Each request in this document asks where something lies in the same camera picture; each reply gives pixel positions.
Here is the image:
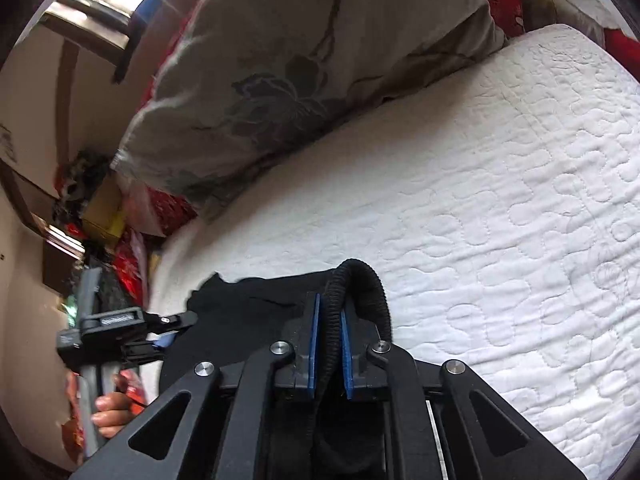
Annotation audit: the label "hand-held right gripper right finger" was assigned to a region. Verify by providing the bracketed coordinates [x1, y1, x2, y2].
[340, 307, 588, 480]

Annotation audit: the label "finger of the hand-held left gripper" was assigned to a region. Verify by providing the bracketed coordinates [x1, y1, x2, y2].
[122, 332, 177, 363]
[144, 310, 199, 332]

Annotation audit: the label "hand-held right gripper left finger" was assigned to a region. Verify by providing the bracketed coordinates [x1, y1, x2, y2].
[70, 292, 322, 480]

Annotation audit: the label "black pants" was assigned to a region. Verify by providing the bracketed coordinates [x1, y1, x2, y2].
[159, 258, 393, 480]

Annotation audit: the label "person's left hand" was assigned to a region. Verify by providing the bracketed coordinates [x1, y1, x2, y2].
[93, 391, 133, 440]

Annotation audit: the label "red shiny packet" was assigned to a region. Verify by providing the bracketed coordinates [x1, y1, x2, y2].
[112, 237, 151, 302]

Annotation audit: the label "yellow box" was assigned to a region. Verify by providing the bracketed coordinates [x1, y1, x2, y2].
[81, 179, 129, 245]

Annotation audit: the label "dark cloth pile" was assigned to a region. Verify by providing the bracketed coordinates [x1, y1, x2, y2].
[54, 149, 113, 213]

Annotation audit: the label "white quilted bedspread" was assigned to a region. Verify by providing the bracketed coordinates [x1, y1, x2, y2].
[150, 22, 640, 480]

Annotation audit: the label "grey floral pillow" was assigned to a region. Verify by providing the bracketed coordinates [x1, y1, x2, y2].
[115, 0, 508, 223]

